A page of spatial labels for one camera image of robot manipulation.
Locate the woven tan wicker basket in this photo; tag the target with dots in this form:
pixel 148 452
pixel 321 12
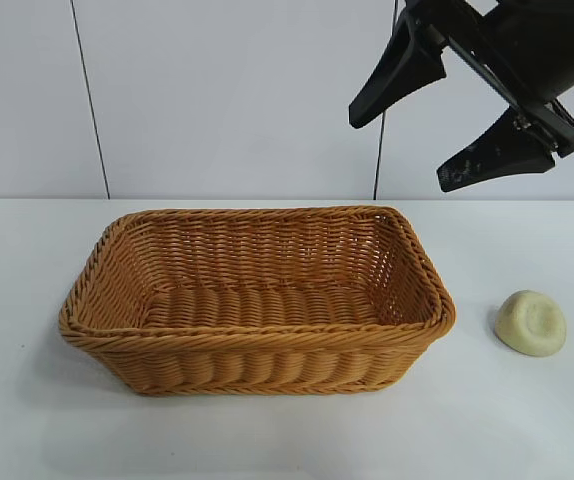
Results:
pixel 267 350

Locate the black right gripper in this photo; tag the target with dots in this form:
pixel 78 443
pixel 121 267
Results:
pixel 542 45

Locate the pale yellow egg yolk pastry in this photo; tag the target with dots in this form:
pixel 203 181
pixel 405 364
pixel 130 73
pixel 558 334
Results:
pixel 529 325

